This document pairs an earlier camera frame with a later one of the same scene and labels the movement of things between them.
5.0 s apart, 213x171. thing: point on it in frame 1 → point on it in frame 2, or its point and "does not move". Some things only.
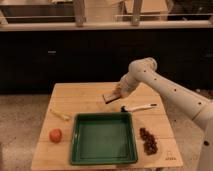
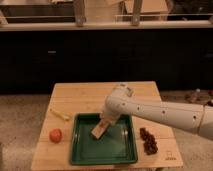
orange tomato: (55, 135) does not move
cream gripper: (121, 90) → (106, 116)
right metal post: (136, 13) does not move
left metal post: (80, 16) does not move
